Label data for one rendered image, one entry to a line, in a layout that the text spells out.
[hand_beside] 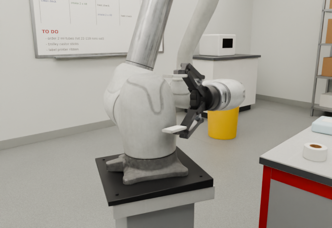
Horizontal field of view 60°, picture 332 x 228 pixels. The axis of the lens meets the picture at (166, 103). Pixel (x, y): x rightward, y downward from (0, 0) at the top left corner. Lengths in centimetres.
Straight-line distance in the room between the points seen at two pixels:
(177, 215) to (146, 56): 50
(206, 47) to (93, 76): 179
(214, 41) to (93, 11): 179
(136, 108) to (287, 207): 62
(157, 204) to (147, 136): 18
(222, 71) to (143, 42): 331
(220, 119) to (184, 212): 256
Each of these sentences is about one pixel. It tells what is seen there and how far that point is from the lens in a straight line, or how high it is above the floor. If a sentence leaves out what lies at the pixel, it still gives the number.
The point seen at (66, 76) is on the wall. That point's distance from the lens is 360.
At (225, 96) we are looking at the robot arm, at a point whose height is 98.
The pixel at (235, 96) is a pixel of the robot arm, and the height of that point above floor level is 97.
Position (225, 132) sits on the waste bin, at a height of 9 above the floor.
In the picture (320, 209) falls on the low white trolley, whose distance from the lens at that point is 105.
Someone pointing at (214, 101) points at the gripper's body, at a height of 98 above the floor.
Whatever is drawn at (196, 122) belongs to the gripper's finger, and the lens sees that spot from 81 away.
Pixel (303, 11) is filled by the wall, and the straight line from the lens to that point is 549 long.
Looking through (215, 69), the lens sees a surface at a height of 73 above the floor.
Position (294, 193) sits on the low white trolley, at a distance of 106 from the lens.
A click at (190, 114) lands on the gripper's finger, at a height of 95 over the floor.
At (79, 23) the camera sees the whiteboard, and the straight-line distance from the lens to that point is 363.
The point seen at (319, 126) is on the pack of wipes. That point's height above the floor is 79.
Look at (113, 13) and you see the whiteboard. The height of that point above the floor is 147.
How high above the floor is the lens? 115
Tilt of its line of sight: 13 degrees down
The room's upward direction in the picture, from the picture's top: straight up
